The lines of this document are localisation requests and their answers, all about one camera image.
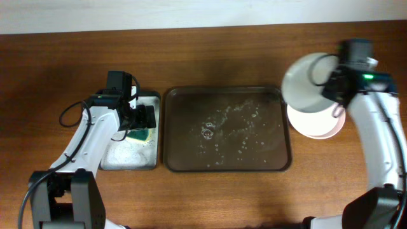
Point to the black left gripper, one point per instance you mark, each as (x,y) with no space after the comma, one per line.
(144,117)

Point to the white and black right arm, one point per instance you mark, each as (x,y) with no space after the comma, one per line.
(371,100)

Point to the green and yellow sponge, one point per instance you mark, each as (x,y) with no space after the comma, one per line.
(141,135)

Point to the dark brown serving tray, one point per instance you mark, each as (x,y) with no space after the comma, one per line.
(226,129)

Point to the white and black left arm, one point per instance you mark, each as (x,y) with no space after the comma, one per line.
(112,134)

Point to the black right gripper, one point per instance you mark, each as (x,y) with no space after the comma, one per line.
(332,89)

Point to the clean white plate stack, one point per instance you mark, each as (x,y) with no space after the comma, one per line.
(320,125)

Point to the black soapy water tray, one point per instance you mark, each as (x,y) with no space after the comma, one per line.
(122,154)

